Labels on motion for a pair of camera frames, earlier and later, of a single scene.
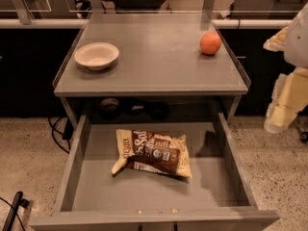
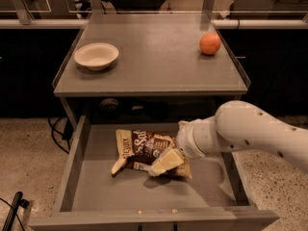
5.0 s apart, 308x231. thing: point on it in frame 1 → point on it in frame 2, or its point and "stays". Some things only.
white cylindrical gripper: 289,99 → 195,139
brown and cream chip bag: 164,155 stays
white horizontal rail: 82,24 stays
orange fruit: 210,43 stays
